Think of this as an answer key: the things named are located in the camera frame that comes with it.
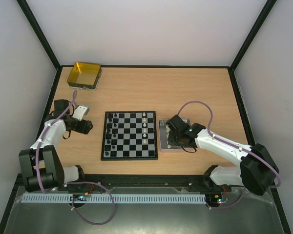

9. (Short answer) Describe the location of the black white chess board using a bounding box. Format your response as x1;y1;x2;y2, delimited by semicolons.
101;111;158;161

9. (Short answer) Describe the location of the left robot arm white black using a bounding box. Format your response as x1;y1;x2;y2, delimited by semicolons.
19;99;93;193

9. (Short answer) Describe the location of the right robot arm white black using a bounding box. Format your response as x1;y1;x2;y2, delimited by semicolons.
166;115;279;195

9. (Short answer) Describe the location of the grey tray with pink rim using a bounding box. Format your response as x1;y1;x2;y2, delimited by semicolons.
159;118;197;153

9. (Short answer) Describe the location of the yellow metal tin box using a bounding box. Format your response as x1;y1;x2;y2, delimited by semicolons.
67;62;102;91

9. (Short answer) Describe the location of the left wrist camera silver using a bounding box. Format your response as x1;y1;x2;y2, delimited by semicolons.
72;105;89;121

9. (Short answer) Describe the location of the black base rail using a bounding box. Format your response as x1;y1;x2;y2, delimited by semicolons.
17;173;235;193

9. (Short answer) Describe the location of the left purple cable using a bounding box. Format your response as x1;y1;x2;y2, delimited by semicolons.
34;90;116;225

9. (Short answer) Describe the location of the purple cable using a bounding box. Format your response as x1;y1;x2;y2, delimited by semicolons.
34;90;116;225
176;100;283;210

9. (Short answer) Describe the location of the white slotted cable duct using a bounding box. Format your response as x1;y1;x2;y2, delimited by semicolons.
21;194;206;204

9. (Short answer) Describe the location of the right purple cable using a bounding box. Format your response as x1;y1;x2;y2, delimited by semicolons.
176;100;283;210

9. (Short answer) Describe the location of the black enclosure frame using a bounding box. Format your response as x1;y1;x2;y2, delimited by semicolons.
0;0;293;233

